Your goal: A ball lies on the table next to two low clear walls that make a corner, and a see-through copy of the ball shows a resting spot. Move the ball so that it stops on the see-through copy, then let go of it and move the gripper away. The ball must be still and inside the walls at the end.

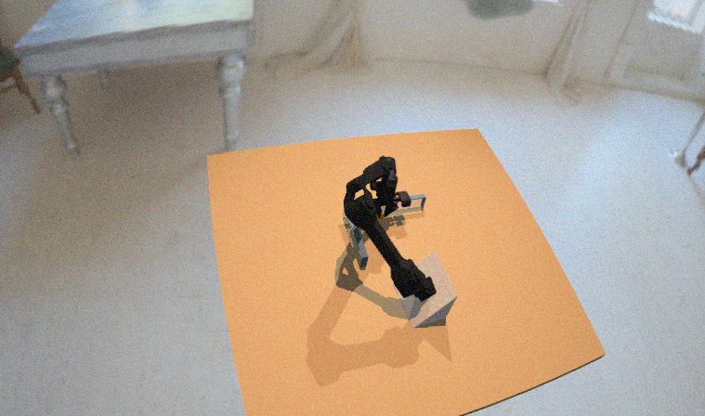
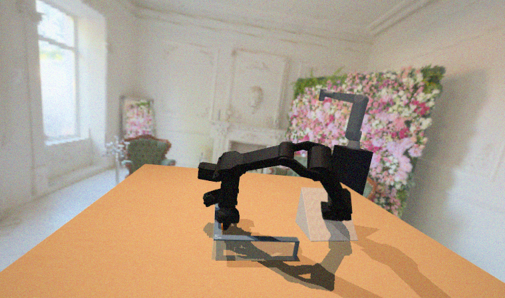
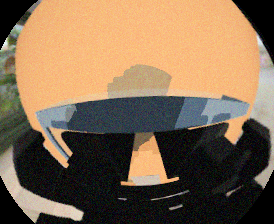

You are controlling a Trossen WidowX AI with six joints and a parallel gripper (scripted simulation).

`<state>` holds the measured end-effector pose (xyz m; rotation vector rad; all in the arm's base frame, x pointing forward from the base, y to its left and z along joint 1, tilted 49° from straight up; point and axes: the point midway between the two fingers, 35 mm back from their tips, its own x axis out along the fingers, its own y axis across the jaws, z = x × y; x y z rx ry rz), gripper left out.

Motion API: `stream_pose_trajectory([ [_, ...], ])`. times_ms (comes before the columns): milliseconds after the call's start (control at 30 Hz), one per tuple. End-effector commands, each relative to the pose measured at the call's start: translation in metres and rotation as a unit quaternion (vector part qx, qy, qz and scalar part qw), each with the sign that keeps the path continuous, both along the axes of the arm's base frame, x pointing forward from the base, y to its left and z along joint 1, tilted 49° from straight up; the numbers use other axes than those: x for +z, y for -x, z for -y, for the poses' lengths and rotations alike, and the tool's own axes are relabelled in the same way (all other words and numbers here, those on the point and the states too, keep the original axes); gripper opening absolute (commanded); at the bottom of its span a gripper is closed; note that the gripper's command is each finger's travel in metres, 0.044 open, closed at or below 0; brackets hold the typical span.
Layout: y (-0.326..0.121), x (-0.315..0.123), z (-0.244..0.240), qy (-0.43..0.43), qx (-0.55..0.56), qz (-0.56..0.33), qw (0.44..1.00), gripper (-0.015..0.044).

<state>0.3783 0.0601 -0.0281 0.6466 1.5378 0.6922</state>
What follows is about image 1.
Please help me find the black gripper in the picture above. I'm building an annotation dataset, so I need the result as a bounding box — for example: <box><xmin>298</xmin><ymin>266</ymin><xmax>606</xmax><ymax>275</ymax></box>
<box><xmin>373</xmin><ymin>184</ymin><xmax>411</xmax><ymax>218</ymax></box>

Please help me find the clear l-shaped low wall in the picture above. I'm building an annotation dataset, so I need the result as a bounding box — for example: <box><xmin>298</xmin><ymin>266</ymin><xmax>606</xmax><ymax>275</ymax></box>
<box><xmin>343</xmin><ymin>198</ymin><xmax>425</xmax><ymax>265</ymax></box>

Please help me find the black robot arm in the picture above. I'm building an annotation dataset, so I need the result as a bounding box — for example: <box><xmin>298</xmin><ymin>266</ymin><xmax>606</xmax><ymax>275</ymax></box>
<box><xmin>344</xmin><ymin>156</ymin><xmax>437</xmax><ymax>302</ymax></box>

